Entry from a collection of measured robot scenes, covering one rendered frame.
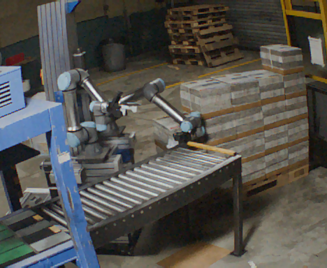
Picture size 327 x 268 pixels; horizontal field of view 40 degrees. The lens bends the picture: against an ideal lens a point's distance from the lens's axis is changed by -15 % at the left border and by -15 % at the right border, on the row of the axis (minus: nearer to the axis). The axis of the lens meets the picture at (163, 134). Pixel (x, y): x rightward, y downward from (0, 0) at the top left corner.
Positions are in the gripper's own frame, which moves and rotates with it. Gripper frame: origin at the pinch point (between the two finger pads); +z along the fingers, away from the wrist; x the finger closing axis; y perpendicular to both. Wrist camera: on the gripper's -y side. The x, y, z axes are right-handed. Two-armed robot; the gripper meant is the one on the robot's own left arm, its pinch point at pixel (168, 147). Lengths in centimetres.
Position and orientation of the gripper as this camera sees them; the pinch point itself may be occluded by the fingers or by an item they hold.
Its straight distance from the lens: 375.2
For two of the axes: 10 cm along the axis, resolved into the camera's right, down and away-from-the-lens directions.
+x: 6.8, 1.5, -7.2
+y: -1.2, -9.4, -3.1
